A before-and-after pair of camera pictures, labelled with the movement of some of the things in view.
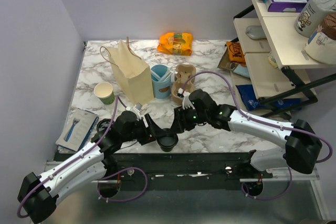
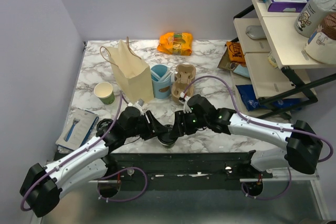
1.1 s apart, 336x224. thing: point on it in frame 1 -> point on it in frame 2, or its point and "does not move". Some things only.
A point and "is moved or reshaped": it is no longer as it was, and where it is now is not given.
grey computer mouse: [255, 32] does not move
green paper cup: [104, 91] does not move
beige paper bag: [133, 73] does not move
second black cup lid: [103, 125] does not move
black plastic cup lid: [167, 140] is moved or reshaped
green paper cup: [167, 149] is moved or reshaped
